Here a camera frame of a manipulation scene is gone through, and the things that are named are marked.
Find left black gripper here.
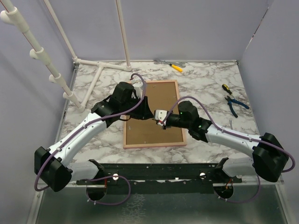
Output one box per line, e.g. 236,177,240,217
121,94,154,120

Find pink picture frame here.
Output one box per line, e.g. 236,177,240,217
123,80,187,149

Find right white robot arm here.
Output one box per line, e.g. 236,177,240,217
154,101,289,182

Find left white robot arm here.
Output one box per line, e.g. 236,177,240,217
34,82,153,192

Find black yellow screwdriver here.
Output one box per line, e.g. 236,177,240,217
222,84,233,95

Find silver wrench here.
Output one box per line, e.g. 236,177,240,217
153,59,186,68

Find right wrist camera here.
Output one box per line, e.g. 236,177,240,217
153,110,168,126

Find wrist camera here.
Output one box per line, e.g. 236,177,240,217
132,82,144,99
153,110,168,126

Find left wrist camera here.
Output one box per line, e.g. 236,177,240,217
132,82,144,99

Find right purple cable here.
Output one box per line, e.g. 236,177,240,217
161,96,295,203

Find blue handled pliers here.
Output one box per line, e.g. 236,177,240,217
224,95,250,118

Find yellow handled screwdriver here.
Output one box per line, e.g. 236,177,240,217
169,63,183,72

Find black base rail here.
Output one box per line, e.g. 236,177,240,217
76,162,241,194

